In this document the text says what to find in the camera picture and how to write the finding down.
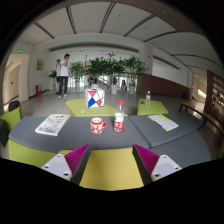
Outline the white printed newspaper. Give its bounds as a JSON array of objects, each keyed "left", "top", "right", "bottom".
[{"left": 34, "top": 113, "right": 71, "bottom": 137}]

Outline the small green low table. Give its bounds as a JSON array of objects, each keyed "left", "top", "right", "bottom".
[{"left": 136, "top": 98, "right": 170, "bottom": 116}]

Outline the green armchair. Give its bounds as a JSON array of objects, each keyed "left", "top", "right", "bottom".
[{"left": 0, "top": 105, "right": 22, "bottom": 133}]

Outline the red blue white cube box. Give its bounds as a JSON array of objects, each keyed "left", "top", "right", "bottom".
[{"left": 84, "top": 87, "right": 106, "bottom": 109}]

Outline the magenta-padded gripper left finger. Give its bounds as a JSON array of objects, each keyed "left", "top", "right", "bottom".
[{"left": 40, "top": 143, "right": 92, "bottom": 186}]

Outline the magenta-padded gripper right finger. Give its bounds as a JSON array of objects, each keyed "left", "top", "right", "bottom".
[{"left": 131, "top": 143, "right": 183, "bottom": 186}]

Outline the black backpack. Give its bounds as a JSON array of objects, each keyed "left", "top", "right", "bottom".
[{"left": 7, "top": 100, "right": 22, "bottom": 113}]

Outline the group of potted plants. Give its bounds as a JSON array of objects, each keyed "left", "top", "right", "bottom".
[{"left": 48, "top": 52, "right": 148, "bottom": 95}]

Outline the small clear plastic bottle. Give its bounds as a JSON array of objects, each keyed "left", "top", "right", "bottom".
[{"left": 144, "top": 90, "right": 152, "bottom": 107}]

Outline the dark grey chair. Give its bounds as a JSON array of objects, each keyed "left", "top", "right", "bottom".
[{"left": 0, "top": 119, "right": 9, "bottom": 148}]

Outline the wooden shelf unit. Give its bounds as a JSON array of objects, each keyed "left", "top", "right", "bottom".
[{"left": 204, "top": 70, "right": 224, "bottom": 116}]

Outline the wooden bench with black frame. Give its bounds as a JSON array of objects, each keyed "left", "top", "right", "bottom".
[{"left": 179, "top": 100, "right": 224, "bottom": 136}]

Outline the person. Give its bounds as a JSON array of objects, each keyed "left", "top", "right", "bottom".
[
  {"left": 58, "top": 53, "right": 73, "bottom": 100},
  {"left": 120, "top": 79, "right": 128, "bottom": 93},
  {"left": 55, "top": 58, "right": 63, "bottom": 95}
]

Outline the large green low table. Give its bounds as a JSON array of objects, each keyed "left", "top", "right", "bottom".
[{"left": 64, "top": 97, "right": 128, "bottom": 118}]

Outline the yellow and white leaflet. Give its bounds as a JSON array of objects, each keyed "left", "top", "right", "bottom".
[{"left": 147, "top": 113, "right": 180, "bottom": 132}]

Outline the flat round red coaster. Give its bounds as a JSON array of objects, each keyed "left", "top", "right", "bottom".
[{"left": 112, "top": 126, "right": 126, "bottom": 134}]

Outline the clear red-capped water bottle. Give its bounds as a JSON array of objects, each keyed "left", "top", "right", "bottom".
[{"left": 113, "top": 99, "right": 126, "bottom": 133}]

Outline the framed wall picture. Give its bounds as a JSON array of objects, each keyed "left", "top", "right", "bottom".
[{"left": 36, "top": 59, "right": 45, "bottom": 71}]

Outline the red and white mug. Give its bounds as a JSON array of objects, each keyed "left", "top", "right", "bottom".
[{"left": 89, "top": 116, "right": 109, "bottom": 135}]

